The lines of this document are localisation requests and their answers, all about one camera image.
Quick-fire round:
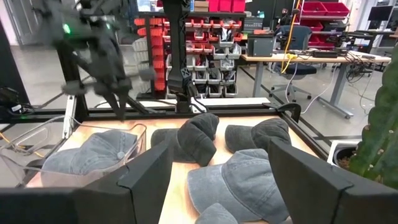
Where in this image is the black electronics box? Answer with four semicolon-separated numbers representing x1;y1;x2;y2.
0;86;24;121

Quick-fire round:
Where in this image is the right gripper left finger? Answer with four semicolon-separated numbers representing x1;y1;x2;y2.
0;141;174;224

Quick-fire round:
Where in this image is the silver metal bracket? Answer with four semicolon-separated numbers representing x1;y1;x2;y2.
62;95;77;139

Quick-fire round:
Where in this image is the blue-grey denim cap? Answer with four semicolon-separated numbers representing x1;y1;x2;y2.
195;211;239;224
186;148;290;223
40;129;139;187

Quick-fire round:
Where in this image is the yellow cable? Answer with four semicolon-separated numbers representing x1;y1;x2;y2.
280;0;302;75

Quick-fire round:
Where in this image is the clear plastic bin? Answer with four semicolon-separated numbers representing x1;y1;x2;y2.
0;114;147;189

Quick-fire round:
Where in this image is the red and grey parts rack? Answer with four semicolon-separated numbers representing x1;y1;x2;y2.
133;12;246;100

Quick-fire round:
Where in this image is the black equipment box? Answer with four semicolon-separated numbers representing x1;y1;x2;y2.
247;33;276;58

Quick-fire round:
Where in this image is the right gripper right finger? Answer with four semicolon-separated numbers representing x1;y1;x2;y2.
267;138;398;224

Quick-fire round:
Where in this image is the white hexagonal planter pot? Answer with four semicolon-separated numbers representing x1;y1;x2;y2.
326;139;364;170

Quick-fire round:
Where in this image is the white floor cable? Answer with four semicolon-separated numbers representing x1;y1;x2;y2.
285;62;338;115

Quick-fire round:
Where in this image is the white flat panel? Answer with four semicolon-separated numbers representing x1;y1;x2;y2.
192;97;271;107

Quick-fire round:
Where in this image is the black monitor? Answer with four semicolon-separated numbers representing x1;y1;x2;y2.
367;5;394;22
387;7;398;32

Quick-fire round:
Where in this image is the metal shelf rack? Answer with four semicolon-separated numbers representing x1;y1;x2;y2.
298;1;351;48

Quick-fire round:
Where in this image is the cardboard box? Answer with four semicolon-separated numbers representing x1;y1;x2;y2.
193;0;210;12

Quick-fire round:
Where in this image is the blue office chair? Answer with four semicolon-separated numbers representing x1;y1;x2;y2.
269;24;318;103

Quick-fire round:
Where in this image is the large red bin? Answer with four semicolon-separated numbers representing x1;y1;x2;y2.
322;2;351;17
301;1;327;16

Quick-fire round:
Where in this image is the tall green cactus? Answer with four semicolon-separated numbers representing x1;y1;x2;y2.
348;43;398;190

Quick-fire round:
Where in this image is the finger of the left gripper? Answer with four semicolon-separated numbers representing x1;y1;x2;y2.
104;93;121;121
119;92;130;121

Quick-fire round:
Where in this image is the wooden top grey desk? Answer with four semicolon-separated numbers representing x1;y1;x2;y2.
241;51;392;119

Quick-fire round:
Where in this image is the dark grey cap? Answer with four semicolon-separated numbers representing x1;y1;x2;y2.
150;112;220;167
224;118;292;154

